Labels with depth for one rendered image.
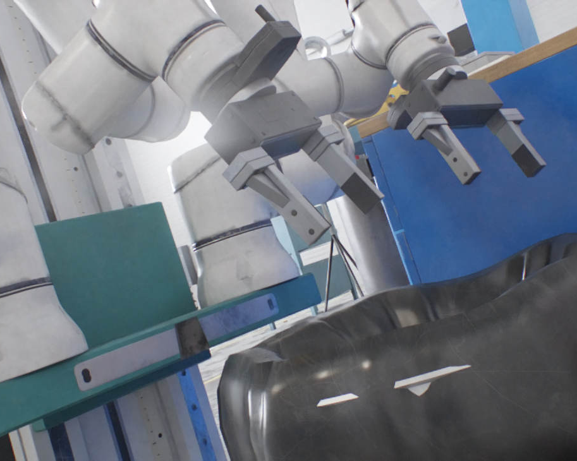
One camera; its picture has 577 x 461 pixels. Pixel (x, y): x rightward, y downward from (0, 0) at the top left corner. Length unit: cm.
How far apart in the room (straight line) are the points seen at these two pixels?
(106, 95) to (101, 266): 57
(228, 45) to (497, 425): 43
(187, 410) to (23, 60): 68
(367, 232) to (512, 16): 102
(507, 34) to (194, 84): 241
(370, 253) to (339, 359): 275
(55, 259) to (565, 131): 81
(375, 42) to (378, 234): 232
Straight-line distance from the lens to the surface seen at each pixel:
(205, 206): 145
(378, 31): 122
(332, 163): 89
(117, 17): 88
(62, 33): 108
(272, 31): 82
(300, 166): 151
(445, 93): 114
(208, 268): 146
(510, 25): 318
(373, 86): 129
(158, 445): 154
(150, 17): 87
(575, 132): 134
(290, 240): 1114
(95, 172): 154
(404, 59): 118
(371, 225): 350
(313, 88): 124
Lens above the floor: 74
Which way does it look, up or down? 3 degrees up
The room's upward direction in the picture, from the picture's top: 19 degrees counter-clockwise
